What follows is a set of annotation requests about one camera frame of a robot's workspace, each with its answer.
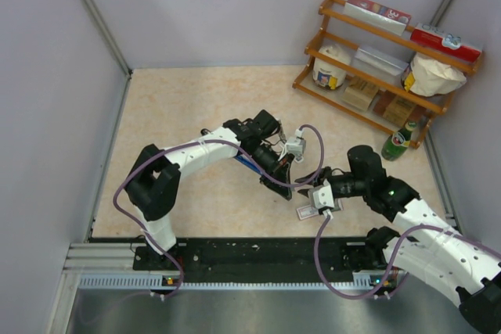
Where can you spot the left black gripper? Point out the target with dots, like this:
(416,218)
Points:
(281,170)

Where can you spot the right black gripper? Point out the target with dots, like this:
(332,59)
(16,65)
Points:
(323,174)

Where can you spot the red white staple box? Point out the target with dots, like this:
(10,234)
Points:
(308,211)

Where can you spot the small white stapler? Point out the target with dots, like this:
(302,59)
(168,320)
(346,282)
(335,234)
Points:
(283,138)

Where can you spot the blue metal stapler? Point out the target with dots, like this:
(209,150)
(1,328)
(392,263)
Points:
(240,158)

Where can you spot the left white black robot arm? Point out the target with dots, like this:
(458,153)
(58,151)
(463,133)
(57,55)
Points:
(153,191)

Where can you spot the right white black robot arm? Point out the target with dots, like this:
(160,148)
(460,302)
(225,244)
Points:
(425,246)

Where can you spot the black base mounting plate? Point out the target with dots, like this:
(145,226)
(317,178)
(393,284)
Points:
(274,259)

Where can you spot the green glass bottle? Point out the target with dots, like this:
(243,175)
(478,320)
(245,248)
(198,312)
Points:
(397,143)

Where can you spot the light brown cardboard box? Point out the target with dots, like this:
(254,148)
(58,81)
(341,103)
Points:
(360,93)

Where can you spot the white jar with label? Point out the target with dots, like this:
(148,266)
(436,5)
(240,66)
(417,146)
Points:
(327,75)

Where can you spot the dark brown cardboard box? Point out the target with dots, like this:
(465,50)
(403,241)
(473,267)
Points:
(397,110)

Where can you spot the wooden three-tier shelf rack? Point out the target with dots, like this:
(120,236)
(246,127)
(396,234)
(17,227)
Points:
(435,106)

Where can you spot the silver grey long box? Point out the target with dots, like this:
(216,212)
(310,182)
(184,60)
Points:
(379,64)

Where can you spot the white bag with yellow label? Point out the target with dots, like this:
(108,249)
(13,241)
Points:
(427,77)

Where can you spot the red foil roll box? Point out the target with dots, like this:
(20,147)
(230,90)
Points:
(377,15)

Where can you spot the red white wrap box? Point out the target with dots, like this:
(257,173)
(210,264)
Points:
(445,42)

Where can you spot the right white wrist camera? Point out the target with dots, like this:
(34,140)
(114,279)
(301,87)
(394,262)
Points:
(321,197)

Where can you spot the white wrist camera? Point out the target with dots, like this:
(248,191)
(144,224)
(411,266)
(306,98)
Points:
(295,146)
(321,197)

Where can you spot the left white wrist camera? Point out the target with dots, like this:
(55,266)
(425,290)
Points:
(295,146)

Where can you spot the grey slotted cable duct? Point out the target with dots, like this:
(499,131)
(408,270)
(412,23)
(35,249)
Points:
(362,281)

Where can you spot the aluminium frame rail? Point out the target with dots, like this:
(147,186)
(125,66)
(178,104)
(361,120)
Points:
(100,258)

